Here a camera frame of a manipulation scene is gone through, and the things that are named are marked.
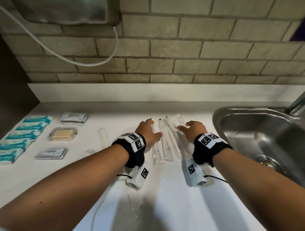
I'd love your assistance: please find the stack of yellow soap packets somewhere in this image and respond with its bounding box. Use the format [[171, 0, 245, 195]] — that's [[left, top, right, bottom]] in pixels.
[[48, 127, 79, 142]]

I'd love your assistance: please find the steel wall dispenser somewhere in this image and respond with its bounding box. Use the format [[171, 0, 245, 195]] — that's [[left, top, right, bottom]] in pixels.
[[12, 0, 121, 26]]

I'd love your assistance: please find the steel sink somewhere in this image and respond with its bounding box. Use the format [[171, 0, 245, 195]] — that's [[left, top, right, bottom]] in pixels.
[[213, 107, 305, 188]]

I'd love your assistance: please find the person's right forearm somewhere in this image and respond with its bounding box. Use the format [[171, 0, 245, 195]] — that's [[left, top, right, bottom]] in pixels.
[[212, 148, 305, 231]]

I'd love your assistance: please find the person's left hand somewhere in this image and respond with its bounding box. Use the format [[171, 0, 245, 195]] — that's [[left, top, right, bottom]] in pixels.
[[134, 119, 164, 147]]

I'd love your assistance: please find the person's left forearm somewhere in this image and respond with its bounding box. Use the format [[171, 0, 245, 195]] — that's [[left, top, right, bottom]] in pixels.
[[0, 144, 129, 231]]

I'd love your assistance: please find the person's right hand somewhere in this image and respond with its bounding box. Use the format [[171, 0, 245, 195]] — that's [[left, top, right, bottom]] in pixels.
[[177, 121, 208, 144]]

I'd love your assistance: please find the stack of white wipe sachets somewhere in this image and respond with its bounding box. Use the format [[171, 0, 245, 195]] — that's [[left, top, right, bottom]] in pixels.
[[60, 112, 89, 126]]

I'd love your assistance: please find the purple wall sign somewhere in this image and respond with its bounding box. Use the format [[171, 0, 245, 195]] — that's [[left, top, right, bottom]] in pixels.
[[295, 21, 305, 38]]

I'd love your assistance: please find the steel faucet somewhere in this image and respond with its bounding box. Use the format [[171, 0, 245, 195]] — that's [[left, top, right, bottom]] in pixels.
[[285, 91, 305, 117]]

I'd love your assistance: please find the white looped wall cable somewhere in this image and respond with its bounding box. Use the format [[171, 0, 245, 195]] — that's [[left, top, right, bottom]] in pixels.
[[0, 4, 119, 67]]

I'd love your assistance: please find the row of teal wipe packets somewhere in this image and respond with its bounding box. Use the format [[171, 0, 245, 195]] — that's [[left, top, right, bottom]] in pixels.
[[0, 115, 54, 166]]

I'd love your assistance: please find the stack of toothpaste sachets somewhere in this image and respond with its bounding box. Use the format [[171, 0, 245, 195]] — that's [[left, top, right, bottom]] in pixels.
[[34, 147, 69, 160]]

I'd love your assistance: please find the black wristband with marker tags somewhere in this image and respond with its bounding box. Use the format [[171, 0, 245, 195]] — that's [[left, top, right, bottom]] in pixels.
[[192, 133, 233, 166], [111, 132, 146, 169]]

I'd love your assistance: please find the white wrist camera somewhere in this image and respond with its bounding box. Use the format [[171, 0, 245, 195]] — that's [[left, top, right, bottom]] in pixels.
[[126, 162, 151, 190], [182, 158, 214, 187]]

